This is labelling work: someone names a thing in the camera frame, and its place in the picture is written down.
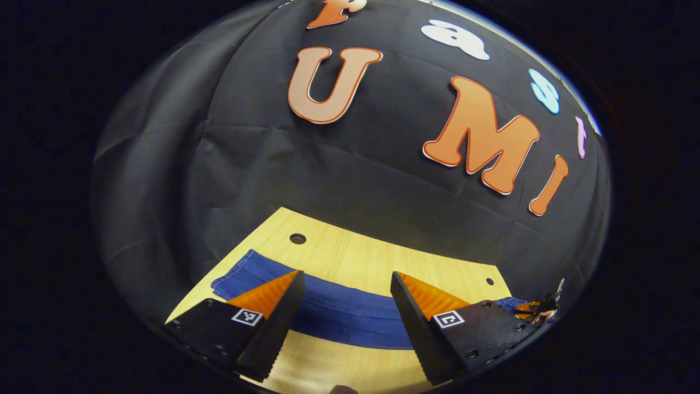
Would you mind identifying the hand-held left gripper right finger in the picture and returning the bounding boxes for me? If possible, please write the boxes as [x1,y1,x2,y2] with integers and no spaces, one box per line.
[390,271,540,386]

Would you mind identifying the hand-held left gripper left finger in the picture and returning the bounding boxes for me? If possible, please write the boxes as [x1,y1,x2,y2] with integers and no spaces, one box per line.
[164,270,307,384]

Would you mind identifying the blue denim jeans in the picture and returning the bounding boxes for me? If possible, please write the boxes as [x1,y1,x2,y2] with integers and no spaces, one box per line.
[211,249,528,351]

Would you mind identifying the black backdrop cloth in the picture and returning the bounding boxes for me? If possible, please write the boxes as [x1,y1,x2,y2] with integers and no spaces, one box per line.
[93,0,610,329]

